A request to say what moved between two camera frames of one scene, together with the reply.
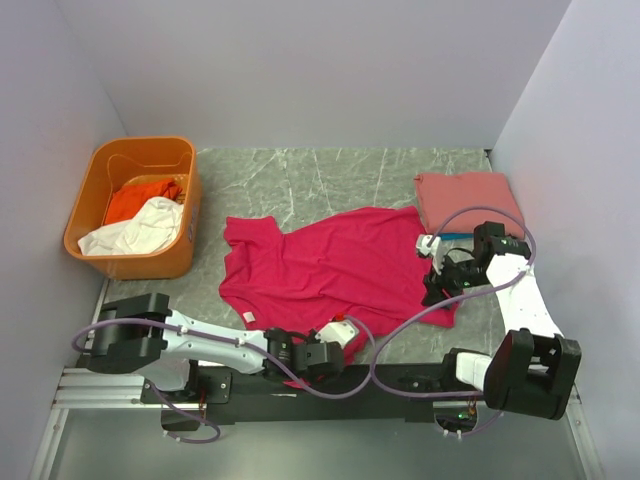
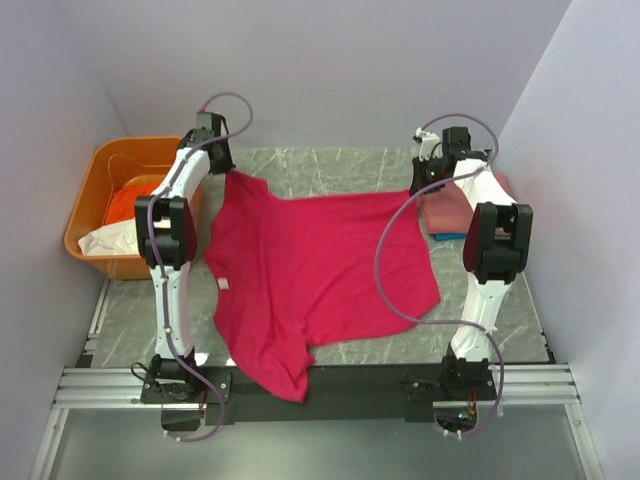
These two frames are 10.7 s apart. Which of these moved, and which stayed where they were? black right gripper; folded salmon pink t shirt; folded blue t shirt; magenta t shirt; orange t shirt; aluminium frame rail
Moved: magenta t shirt; black right gripper
Stayed: folded salmon pink t shirt; orange t shirt; folded blue t shirt; aluminium frame rail
